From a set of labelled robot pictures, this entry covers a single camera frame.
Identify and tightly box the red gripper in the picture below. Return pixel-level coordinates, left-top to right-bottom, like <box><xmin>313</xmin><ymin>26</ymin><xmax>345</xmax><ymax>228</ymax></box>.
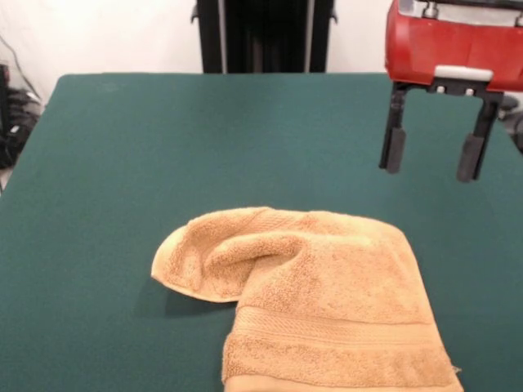
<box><xmin>378</xmin><ymin>0</ymin><xmax>523</xmax><ymax>184</ymax></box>

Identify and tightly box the tan terry towel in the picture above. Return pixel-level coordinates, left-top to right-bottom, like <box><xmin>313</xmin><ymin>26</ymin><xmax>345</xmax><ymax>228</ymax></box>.
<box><xmin>150</xmin><ymin>206</ymin><xmax>465</xmax><ymax>392</ymax></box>

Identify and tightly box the black round chair part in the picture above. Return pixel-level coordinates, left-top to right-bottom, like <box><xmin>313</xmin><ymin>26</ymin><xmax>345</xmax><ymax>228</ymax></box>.
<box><xmin>498</xmin><ymin>94</ymin><xmax>523</xmax><ymax>155</ymax></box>

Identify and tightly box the dark green table cloth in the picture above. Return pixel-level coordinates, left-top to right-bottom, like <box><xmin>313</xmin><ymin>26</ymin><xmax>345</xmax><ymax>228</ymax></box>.
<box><xmin>0</xmin><ymin>72</ymin><xmax>523</xmax><ymax>392</ymax></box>

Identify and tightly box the black bag pile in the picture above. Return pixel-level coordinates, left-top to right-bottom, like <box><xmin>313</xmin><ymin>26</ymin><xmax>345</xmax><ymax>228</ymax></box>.
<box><xmin>0</xmin><ymin>87</ymin><xmax>44</xmax><ymax>169</ymax></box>

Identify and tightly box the black case with red mark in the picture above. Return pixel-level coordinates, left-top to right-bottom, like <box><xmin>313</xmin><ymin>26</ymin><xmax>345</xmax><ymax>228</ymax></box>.
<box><xmin>0</xmin><ymin>63</ymin><xmax>11</xmax><ymax>134</ymax></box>

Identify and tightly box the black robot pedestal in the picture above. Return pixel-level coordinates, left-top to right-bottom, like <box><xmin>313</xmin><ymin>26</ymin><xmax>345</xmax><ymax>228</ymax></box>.
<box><xmin>190</xmin><ymin>0</ymin><xmax>339</xmax><ymax>74</ymax></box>

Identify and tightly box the thin grey wall cable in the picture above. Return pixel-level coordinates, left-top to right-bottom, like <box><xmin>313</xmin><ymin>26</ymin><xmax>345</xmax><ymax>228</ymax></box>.
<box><xmin>0</xmin><ymin>34</ymin><xmax>42</xmax><ymax>101</ymax></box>

